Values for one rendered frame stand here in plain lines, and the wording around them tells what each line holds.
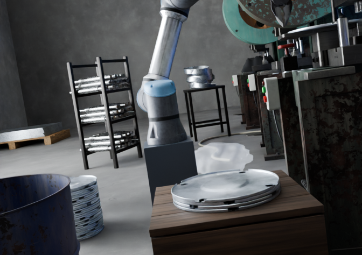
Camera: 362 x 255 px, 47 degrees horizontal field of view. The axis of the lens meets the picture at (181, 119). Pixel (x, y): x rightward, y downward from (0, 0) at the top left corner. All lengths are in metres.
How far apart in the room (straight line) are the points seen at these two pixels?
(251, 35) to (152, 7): 4.02
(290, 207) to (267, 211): 0.05
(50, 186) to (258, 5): 2.11
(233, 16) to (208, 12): 3.63
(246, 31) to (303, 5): 1.75
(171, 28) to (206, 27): 6.52
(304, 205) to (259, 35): 3.74
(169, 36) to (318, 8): 1.48
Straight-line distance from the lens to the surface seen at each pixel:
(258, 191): 1.03
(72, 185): 2.09
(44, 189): 1.18
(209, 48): 8.19
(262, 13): 2.93
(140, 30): 8.37
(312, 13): 2.96
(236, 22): 4.64
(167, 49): 1.69
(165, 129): 1.52
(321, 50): 1.56
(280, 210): 1.00
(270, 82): 1.78
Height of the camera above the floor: 0.68
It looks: 6 degrees down
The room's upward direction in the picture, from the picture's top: 8 degrees counter-clockwise
